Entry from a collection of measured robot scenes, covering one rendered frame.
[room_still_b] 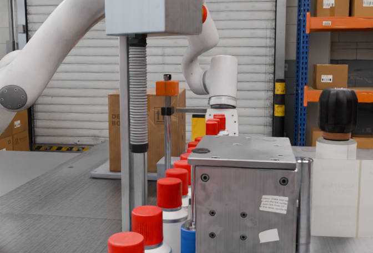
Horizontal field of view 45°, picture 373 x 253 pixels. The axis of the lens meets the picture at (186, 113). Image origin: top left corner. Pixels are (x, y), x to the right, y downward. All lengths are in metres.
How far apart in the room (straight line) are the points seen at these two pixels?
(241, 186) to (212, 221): 0.05
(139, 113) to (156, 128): 0.73
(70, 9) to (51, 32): 0.08
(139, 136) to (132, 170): 0.16
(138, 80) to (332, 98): 0.42
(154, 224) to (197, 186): 0.06
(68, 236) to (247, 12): 4.36
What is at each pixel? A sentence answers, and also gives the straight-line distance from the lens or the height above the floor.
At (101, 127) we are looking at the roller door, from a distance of 5.60.
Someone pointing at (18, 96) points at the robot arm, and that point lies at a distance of 1.23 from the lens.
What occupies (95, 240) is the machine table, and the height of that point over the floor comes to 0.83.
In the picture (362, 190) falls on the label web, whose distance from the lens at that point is 0.88.
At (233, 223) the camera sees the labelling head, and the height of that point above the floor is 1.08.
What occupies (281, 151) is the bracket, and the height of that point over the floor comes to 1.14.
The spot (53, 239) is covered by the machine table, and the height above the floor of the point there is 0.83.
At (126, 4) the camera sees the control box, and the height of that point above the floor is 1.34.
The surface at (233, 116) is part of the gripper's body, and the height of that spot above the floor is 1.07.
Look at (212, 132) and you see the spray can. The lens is 1.10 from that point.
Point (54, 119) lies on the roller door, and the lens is 5.82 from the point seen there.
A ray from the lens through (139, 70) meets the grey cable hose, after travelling 0.79.
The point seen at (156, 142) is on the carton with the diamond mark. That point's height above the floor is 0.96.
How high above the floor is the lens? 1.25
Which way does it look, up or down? 7 degrees down
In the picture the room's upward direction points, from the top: straight up
